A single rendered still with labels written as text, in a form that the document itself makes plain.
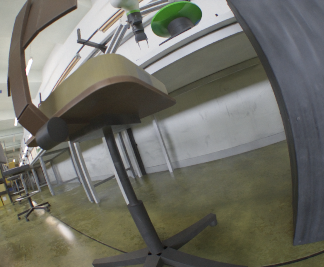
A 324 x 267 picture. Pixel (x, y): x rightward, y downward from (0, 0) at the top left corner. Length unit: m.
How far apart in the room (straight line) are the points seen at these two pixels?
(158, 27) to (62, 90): 0.70
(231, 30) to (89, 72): 0.71
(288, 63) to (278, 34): 0.07
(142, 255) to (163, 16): 1.05
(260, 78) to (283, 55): 1.32
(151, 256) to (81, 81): 0.53
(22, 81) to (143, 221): 0.45
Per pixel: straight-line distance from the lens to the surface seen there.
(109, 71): 0.24
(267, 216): 0.71
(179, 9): 0.85
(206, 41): 0.82
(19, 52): 0.33
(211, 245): 0.64
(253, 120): 1.64
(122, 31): 1.23
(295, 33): 0.41
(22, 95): 0.29
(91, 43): 2.55
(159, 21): 0.87
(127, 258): 0.61
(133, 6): 1.04
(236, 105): 1.63
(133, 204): 0.45
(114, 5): 0.96
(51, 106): 0.34
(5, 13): 4.00
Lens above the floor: 0.46
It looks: 1 degrees up
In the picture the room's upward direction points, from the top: 19 degrees counter-clockwise
